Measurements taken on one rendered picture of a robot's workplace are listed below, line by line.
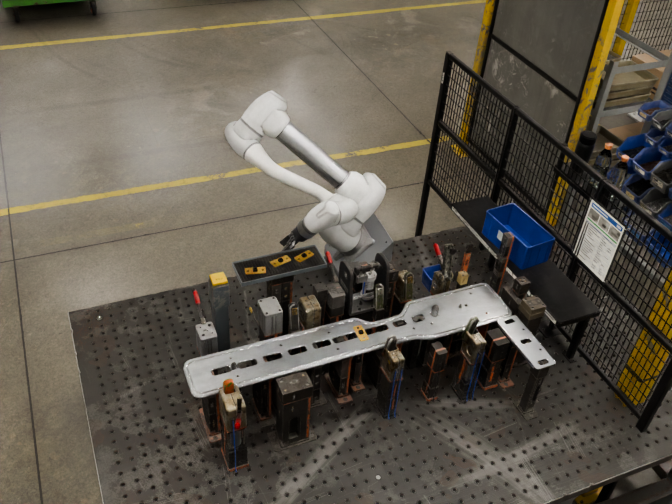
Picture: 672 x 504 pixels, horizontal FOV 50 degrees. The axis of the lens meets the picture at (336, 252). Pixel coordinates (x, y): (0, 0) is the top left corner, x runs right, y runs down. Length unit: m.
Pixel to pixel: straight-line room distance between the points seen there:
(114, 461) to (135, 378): 0.41
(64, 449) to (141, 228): 1.80
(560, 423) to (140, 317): 1.91
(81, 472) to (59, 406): 0.44
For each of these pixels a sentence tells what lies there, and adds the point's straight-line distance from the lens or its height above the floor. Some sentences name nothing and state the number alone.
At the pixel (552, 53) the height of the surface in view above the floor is 1.21.
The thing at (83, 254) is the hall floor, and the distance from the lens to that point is 4.95.
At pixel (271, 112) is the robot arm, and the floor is 1.51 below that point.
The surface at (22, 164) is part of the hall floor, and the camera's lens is 5.97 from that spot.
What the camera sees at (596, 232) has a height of 1.33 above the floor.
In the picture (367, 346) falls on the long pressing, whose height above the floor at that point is 1.00.
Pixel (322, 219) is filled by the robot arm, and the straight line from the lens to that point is 3.03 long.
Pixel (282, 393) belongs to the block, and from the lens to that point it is 2.64.
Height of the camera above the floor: 3.07
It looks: 39 degrees down
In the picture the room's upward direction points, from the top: 5 degrees clockwise
